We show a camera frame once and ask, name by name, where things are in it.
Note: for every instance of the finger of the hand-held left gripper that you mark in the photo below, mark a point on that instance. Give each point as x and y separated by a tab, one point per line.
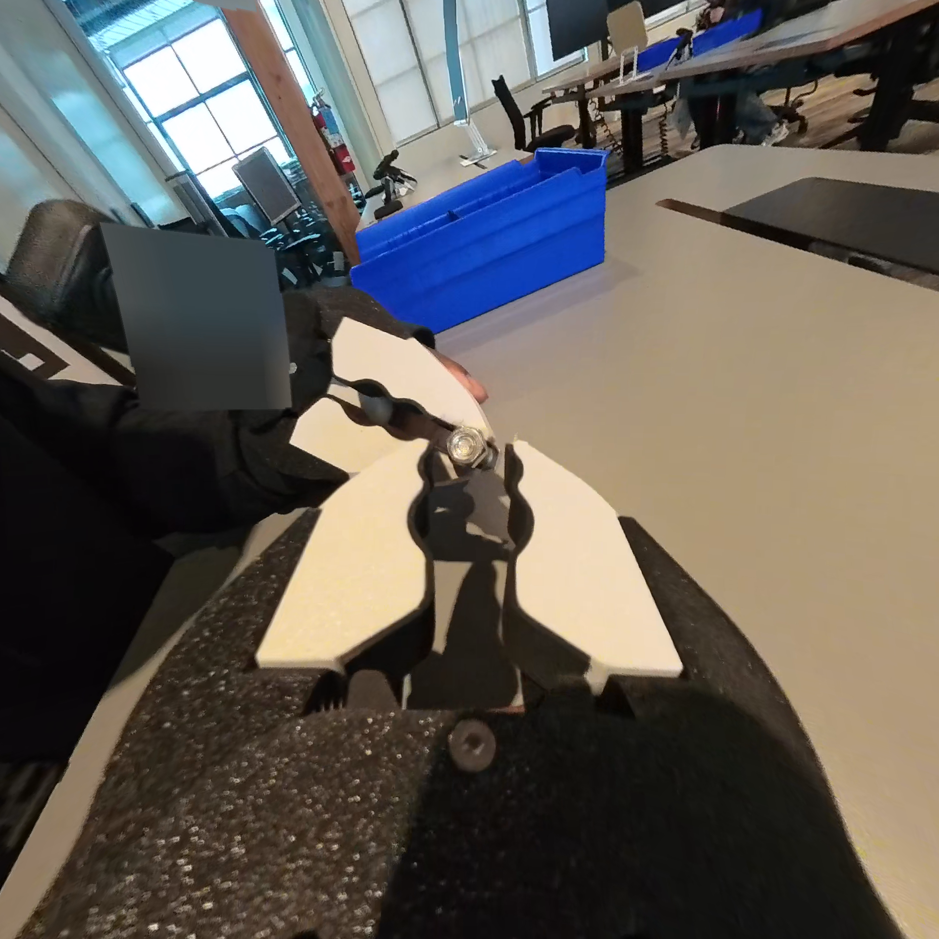
404	367
335	433

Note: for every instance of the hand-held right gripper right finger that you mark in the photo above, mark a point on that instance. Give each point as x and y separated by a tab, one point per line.
594	580

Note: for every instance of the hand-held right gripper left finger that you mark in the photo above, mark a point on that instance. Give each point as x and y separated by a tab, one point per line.
345	580

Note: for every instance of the metal hex nut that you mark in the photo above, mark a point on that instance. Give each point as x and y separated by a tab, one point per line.
459	436

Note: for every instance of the person's left hand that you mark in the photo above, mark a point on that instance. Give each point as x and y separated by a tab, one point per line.
448	364

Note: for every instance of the large blue plastic bin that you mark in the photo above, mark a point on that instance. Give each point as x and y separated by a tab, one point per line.
484	235

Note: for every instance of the grey screen monitor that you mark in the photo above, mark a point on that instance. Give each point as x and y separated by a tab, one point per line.
267	184

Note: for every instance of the red fire extinguisher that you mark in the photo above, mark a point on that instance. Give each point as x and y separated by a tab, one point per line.
333	135

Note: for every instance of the person's black jacket torso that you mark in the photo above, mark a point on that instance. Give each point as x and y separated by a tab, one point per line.
59	587

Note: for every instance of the clear tilted panel stand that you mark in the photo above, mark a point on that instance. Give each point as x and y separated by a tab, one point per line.
467	74

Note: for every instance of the black mesh office chair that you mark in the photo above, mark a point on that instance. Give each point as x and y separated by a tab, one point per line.
59	257

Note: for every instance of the large black monitor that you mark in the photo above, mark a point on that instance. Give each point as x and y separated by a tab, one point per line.
575	22

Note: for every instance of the small blue storage bin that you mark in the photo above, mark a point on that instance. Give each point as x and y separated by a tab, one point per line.
660	49
726	30

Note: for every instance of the beige chair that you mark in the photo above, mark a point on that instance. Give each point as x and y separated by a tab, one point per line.
627	22

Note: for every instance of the long wooden desk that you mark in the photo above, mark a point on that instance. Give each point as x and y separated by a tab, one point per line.
822	37

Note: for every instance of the wooden support post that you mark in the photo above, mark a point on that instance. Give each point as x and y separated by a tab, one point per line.
286	103

